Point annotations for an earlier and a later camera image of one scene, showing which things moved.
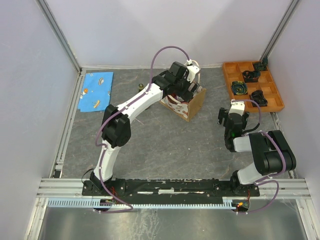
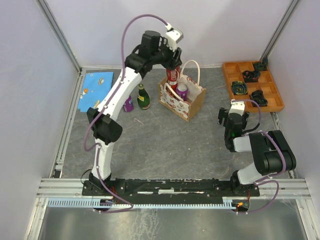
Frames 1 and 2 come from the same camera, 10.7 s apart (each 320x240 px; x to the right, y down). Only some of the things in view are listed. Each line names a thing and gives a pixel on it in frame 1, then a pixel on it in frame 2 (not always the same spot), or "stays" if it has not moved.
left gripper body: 182,90 to 167,56
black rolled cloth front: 257,96 stays
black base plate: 147,189 stays
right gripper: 223,113 stays
